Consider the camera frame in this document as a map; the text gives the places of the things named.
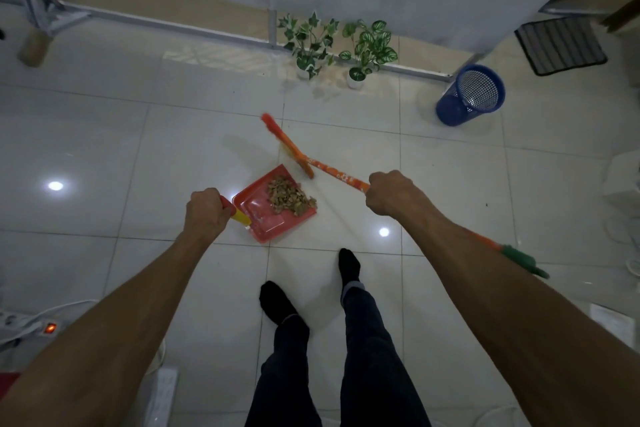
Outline person's right forearm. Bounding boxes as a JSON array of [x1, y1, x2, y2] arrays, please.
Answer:
[[399, 195, 640, 427]]

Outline person's left hand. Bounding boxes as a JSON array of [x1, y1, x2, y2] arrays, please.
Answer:
[[183, 187, 237, 244]]

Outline person's leg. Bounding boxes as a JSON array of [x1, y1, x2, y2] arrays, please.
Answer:
[[338, 248, 432, 427], [244, 281, 323, 427]]

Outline orange broom with green grip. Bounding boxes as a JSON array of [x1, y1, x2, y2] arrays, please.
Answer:
[[260, 113, 550, 280]]

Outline person's right hand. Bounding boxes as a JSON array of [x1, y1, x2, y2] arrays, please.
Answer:
[[365, 170, 429, 220]]

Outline potted plant with variegated leaves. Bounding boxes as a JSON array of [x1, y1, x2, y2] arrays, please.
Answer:
[[277, 11, 340, 80]]

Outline person's left leg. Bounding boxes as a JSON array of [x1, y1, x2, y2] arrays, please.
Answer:
[[244, 281, 323, 427]]

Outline wooden stool leg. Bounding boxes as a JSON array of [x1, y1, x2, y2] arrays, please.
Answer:
[[18, 0, 83, 67]]

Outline blue mesh wastebasket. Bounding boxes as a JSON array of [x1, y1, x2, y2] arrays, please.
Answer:
[[435, 64, 506, 127]]

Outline white plastic object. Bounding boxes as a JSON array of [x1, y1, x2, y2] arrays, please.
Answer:
[[135, 339, 180, 427]]

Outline white power strip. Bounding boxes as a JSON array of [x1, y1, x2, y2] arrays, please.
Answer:
[[0, 309, 66, 342]]

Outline potted plant with round leaves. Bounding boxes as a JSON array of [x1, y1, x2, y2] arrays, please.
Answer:
[[339, 19, 399, 90]]

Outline person's right leg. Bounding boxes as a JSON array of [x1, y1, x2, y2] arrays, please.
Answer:
[[338, 248, 432, 427]]

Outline red dustpan with yellow handle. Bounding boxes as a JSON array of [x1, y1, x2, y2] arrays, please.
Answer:
[[220, 164, 318, 244]]

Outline pile of brown debris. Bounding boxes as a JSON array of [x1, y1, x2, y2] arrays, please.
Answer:
[[266, 176, 318, 217]]

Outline person's left forearm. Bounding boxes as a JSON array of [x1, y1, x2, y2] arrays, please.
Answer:
[[0, 232, 213, 427]]

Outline dark striped doormat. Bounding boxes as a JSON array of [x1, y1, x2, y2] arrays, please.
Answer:
[[514, 16, 609, 76]]

